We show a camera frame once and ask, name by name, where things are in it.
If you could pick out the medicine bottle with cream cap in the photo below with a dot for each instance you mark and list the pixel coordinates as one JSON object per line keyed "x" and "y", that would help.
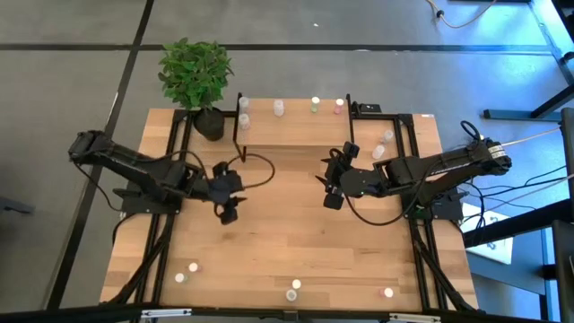
{"x": 296, "y": 284}

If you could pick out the dark furniture foot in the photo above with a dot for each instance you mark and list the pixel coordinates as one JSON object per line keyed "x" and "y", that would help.
{"x": 13, "y": 206}

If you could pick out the small black box device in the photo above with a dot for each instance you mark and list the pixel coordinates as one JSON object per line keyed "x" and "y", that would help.
{"x": 367, "y": 107}

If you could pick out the green medicine bottle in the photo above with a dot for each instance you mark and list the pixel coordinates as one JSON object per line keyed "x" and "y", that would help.
{"x": 315, "y": 104}
{"x": 180, "y": 278}

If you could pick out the wooden shelf with black legs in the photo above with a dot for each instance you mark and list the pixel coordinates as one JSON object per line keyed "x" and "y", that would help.
{"x": 291, "y": 130}

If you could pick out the black crossbeam with silver brackets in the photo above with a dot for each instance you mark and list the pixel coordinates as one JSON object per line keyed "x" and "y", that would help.
{"x": 242, "y": 314}

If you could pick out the pink medicine bottle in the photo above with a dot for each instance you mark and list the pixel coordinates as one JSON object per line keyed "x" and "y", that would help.
{"x": 193, "y": 267}
{"x": 387, "y": 292}
{"x": 338, "y": 106}

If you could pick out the black metal bar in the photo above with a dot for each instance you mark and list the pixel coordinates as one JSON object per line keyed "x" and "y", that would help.
{"x": 515, "y": 224}

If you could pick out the white printed sheet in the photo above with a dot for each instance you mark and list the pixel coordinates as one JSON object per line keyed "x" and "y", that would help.
{"x": 493, "y": 244}

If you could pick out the grey furniture panel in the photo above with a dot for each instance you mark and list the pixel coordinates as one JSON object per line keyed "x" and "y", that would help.
{"x": 567, "y": 148}

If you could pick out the black metal floor stand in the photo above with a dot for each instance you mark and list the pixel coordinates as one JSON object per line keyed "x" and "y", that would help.
{"x": 520, "y": 114}

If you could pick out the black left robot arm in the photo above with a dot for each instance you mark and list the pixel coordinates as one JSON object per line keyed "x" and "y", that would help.
{"x": 148, "y": 172}

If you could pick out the green plant in black pot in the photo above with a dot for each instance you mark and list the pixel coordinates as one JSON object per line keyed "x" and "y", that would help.
{"x": 195, "y": 74}

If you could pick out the translucent white medicine bottle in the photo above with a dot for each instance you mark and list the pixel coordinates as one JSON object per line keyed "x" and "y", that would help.
{"x": 244, "y": 120}
{"x": 279, "y": 107}
{"x": 291, "y": 294}
{"x": 243, "y": 104}
{"x": 388, "y": 135}
{"x": 378, "y": 151}

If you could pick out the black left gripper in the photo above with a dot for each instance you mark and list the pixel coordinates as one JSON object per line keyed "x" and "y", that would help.
{"x": 225, "y": 186}

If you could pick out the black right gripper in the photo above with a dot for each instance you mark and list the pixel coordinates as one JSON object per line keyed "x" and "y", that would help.
{"x": 345, "y": 179}

